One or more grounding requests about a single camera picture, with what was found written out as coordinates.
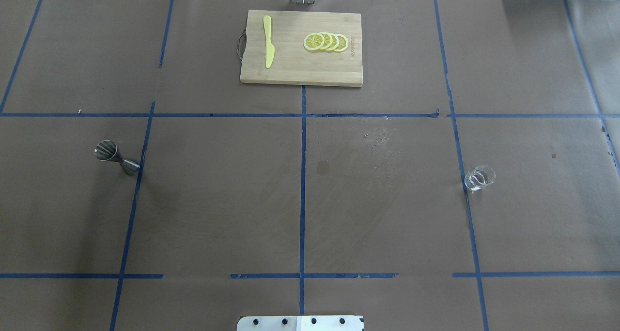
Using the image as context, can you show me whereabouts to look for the clear glass cup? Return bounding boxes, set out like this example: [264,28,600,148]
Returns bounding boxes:
[464,165,496,192]

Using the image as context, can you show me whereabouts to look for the yellow plastic knife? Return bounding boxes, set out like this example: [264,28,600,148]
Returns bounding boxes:
[262,15,276,69]

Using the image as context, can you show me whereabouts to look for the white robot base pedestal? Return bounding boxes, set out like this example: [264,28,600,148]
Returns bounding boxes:
[236,315,365,331]

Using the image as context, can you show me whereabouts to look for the steel double jigger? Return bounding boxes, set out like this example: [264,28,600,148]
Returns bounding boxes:
[93,140,141,175]

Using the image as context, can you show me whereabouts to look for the bamboo cutting board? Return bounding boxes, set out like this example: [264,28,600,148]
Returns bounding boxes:
[240,9,363,87]

